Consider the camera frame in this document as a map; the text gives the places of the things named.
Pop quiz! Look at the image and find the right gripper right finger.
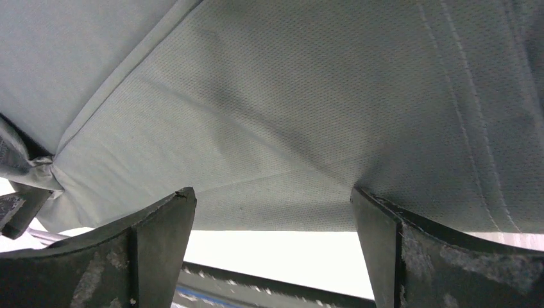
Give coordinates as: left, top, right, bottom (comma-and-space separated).
350, 186, 543, 307

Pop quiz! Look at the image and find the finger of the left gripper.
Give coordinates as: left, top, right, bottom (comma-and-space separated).
1, 182, 53, 239

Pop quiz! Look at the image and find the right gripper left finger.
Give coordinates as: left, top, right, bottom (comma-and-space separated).
1, 187, 197, 307

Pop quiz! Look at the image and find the grey t-shirt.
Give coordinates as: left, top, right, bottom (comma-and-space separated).
1, 1, 543, 233

